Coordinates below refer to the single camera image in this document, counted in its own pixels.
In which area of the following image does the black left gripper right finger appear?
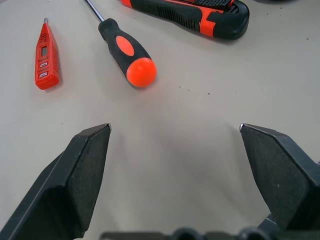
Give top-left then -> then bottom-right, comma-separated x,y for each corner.
238,122 -> 320,232

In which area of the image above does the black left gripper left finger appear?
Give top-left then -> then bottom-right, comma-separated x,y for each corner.
0,122 -> 112,240

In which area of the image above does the orange voltage tester pen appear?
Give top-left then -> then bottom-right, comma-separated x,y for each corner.
34,17 -> 61,91

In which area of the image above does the black orange handled screwdriver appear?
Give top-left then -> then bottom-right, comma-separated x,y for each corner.
83,0 -> 158,88

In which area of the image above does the black orange utility knife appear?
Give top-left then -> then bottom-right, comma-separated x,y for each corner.
117,0 -> 251,41

